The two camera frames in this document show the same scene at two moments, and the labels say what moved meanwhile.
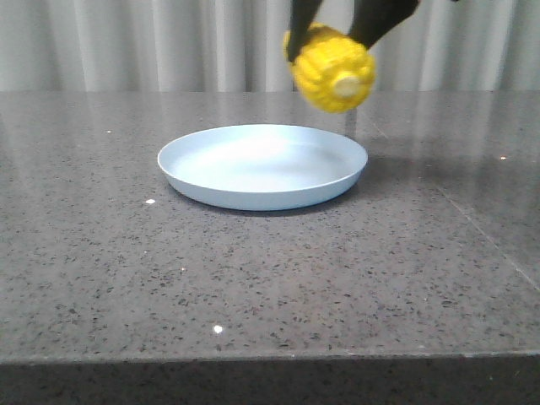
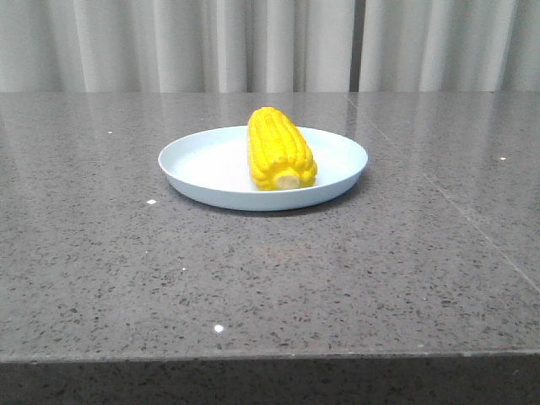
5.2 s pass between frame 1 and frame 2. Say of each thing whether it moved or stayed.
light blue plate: stayed
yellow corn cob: moved
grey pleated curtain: stayed
